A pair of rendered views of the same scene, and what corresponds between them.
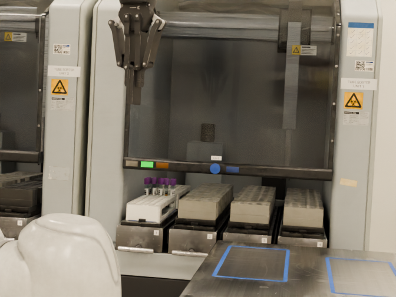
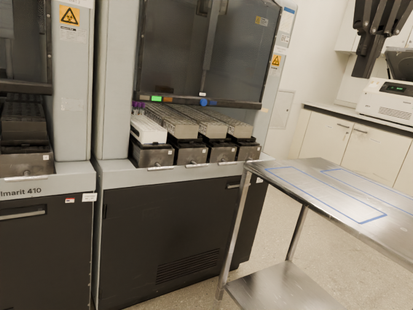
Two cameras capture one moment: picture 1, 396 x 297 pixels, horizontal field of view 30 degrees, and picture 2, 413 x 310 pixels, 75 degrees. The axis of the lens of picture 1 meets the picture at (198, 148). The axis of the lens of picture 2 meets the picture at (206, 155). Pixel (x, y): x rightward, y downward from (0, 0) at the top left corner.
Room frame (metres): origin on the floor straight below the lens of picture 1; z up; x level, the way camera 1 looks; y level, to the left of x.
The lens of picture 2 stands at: (1.28, 0.66, 1.13)
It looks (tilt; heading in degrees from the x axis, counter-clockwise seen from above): 18 degrees down; 317
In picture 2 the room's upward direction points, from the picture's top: 10 degrees clockwise
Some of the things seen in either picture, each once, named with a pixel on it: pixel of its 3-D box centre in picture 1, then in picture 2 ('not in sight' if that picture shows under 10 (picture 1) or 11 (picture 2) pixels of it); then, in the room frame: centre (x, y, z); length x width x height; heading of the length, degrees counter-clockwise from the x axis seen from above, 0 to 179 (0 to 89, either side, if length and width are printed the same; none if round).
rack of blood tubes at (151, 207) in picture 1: (152, 208); (141, 128); (2.26, 0.13, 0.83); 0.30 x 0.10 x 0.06; 172
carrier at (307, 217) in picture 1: (303, 218); (241, 131); (2.10, -0.31, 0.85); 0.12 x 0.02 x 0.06; 81
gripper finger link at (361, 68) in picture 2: (132, 87); (364, 56); (1.49, 0.14, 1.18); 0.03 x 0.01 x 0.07; 150
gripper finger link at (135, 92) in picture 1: (135, 87); (368, 57); (1.48, 0.13, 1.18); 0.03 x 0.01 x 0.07; 150
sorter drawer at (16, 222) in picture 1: (41, 211); (25, 130); (2.45, 0.51, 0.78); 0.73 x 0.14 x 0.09; 172
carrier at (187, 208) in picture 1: (197, 211); (185, 131); (2.14, -0.01, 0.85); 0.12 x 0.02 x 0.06; 83
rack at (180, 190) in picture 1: (170, 197); not in sight; (2.58, 0.09, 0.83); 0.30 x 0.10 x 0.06; 172
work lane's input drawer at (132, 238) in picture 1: (159, 220); (130, 131); (2.40, 0.11, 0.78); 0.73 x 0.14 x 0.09; 172
